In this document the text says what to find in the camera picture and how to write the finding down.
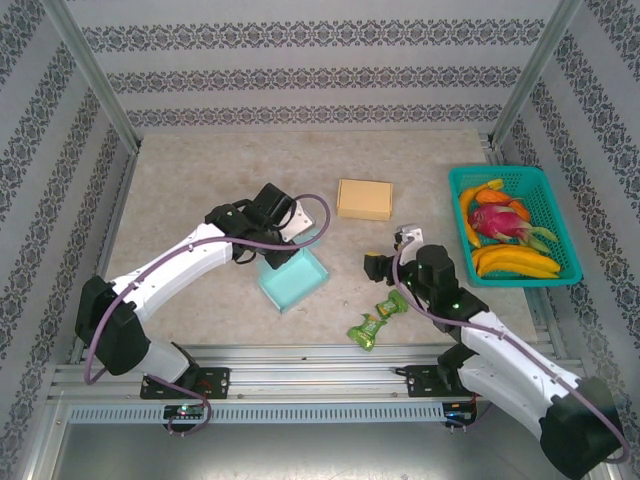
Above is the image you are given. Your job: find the light blue paper box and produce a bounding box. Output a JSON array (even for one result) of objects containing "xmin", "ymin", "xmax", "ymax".
[{"xmin": 257, "ymin": 232, "xmax": 330, "ymax": 314}]

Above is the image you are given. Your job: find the orange paper box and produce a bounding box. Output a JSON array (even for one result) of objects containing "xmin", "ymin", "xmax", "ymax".
[{"xmin": 335, "ymin": 178, "xmax": 395, "ymax": 222}]

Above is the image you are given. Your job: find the small green candy packet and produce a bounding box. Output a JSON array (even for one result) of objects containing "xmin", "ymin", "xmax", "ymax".
[{"xmin": 374, "ymin": 288, "xmax": 410, "ymax": 320}]

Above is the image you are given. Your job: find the large green candy packet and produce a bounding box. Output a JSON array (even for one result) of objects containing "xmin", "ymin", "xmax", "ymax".
[{"xmin": 347, "ymin": 313, "xmax": 389, "ymax": 352}]

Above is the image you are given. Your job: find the single curved yellow banana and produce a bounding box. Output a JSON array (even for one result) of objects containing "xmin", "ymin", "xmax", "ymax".
[{"xmin": 458, "ymin": 186, "xmax": 484, "ymax": 249}]

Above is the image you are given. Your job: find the pink dragon fruit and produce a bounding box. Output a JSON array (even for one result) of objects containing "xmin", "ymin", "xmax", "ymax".
[{"xmin": 467, "ymin": 202, "xmax": 559, "ymax": 251}]

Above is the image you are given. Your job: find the yellow banana bunch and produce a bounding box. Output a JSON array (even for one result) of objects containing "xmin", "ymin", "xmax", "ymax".
[{"xmin": 472, "ymin": 243, "xmax": 564, "ymax": 280}]

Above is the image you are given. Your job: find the orange fruit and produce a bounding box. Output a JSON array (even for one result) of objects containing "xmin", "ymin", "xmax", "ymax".
[{"xmin": 473, "ymin": 184, "xmax": 531, "ymax": 221}]

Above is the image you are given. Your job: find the teal plastic basket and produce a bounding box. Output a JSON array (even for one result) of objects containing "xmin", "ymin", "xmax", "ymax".
[{"xmin": 447, "ymin": 165, "xmax": 585, "ymax": 289}]

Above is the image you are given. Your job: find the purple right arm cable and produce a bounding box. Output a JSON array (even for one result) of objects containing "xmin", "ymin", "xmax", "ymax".
[{"xmin": 392, "ymin": 234, "xmax": 630, "ymax": 466}]

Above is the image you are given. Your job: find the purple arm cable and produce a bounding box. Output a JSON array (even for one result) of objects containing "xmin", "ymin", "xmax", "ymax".
[
  {"xmin": 82, "ymin": 193, "xmax": 332, "ymax": 437},
  {"xmin": 392, "ymin": 234, "xmax": 630, "ymax": 466}
]

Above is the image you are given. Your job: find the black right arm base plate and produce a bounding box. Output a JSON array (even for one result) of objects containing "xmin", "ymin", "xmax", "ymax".
[{"xmin": 405, "ymin": 363, "xmax": 481, "ymax": 399}]

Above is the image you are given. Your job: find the aluminium frame rail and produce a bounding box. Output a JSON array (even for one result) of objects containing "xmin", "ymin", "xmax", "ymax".
[{"xmin": 47, "ymin": 344, "xmax": 594, "ymax": 401}]

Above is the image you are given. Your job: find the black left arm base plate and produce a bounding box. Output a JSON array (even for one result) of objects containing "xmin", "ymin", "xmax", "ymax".
[{"xmin": 139, "ymin": 367, "xmax": 232, "ymax": 401}]

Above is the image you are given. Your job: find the slotted grey cable duct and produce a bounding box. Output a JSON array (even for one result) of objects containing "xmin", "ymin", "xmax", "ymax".
[{"xmin": 67, "ymin": 402, "xmax": 446, "ymax": 424}]

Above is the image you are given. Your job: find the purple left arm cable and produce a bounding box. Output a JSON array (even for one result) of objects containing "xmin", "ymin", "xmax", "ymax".
[{"xmin": 82, "ymin": 193, "xmax": 332, "ymax": 437}]

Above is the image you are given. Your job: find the aluminium frame post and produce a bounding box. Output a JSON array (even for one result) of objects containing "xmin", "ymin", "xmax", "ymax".
[
  {"xmin": 42, "ymin": 0, "xmax": 141, "ymax": 154},
  {"xmin": 487, "ymin": 0, "xmax": 584, "ymax": 146}
]

